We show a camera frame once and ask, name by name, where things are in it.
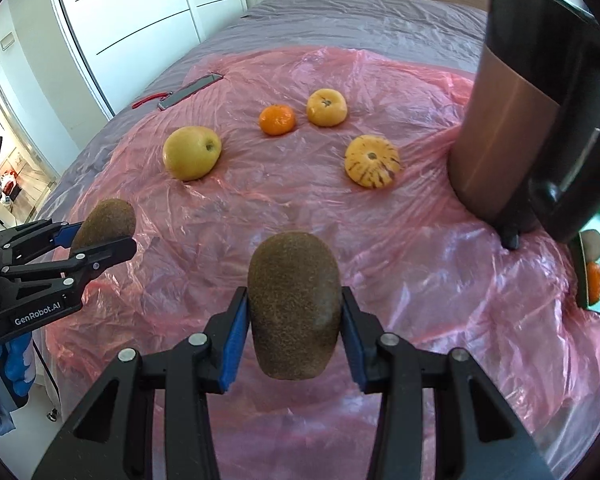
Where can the yellow-green apple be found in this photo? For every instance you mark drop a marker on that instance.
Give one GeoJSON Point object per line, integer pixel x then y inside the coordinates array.
{"type": "Point", "coordinates": [192, 152]}

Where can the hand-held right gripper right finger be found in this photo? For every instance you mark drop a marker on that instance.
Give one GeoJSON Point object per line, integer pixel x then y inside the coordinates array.
{"type": "Point", "coordinates": [355, 355]}

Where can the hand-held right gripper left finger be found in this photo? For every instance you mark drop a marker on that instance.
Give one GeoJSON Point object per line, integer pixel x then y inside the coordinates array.
{"type": "Point", "coordinates": [232, 355]}

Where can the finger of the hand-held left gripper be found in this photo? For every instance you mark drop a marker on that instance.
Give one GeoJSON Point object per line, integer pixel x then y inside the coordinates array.
{"type": "Point", "coordinates": [100, 257]}
{"type": "Point", "coordinates": [66, 235]}

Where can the orange mandarin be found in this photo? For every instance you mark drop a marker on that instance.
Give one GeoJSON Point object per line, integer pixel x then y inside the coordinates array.
{"type": "Point", "coordinates": [596, 282]}
{"type": "Point", "coordinates": [277, 119]}

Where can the person's left hand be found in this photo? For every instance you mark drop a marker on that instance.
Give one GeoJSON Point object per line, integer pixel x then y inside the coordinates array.
{"type": "Point", "coordinates": [17, 365]}

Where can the pink plastic sheet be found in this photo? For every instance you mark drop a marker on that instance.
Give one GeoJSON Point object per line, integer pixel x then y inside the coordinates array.
{"type": "Point", "coordinates": [280, 200]}

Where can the copper and black electric kettle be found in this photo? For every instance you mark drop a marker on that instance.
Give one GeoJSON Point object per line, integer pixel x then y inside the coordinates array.
{"type": "Point", "coordinates": [505, 135]}

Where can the striped pepino melon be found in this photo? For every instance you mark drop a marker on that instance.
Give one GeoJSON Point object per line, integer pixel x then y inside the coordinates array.
{"type": "Point", "coordinates": [371, 162]}

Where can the white wardrobe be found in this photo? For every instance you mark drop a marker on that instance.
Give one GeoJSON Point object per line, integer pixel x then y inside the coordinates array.
{"type": "Point", "coordinates": [155, 20]}

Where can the brown kiwi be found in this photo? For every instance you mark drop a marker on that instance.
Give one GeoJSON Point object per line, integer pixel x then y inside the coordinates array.
{"type": "Point", "coordinates": [105, 217]}
{"type": "Point", "coordinates": [592, 245]}
{"type": "Point", "coordinates": [294, 300]}

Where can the thin metal stand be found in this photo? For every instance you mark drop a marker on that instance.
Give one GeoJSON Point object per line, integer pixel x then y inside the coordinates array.
{"type": "Point", "coordinates": [47, 380]}

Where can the black smartphone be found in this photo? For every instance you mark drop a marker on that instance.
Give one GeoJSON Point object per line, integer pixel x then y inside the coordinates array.
{"type": "Point", "coordinates": [190, 91]}

